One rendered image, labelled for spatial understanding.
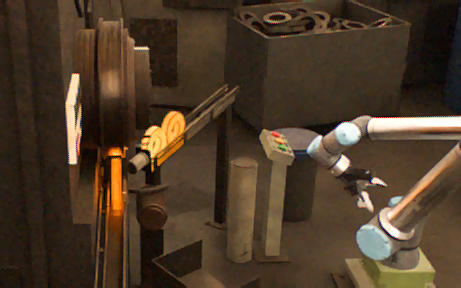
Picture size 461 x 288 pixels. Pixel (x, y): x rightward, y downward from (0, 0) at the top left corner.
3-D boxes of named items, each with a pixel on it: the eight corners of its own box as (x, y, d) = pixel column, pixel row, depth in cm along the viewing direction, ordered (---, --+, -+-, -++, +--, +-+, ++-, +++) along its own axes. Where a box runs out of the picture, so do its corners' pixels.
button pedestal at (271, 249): (258, 266, 337) (266, 149, 310) (249, 239, 358) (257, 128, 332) (291, 265, 337) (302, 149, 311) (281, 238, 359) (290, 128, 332)
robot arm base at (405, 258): (403, 242, 313) (408, 223, 308) (428, 267, 297) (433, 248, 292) (364, 246, 309) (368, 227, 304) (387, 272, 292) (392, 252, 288)
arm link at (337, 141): (354, 116, 284) (333, 131, 294) (338, 124, 277) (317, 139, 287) (367, 136, 283) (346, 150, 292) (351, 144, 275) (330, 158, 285)
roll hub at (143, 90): (135, 143, 230) (134, 61, 218) (134, 112, 255) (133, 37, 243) (152, 142, 230) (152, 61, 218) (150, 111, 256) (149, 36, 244)
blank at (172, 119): (159, 120, 297) (165, 121, 295) (177, 105, 308) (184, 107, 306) (161, 151, 305) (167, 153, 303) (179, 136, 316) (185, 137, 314)
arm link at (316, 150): (317, 143, 285) (301, 154, 293) (339, 163, 286) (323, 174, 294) (324, 130, 291) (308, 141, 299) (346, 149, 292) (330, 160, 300)
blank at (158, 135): (139, 135, 286) (145, 137, 284) (159, 120, 297) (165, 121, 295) (141, 167, 294) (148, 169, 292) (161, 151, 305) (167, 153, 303)
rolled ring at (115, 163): (120, 150, 257) (111, 150, 257) (120, 172, 240) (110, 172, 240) (121, 194, 265) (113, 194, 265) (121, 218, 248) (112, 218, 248)
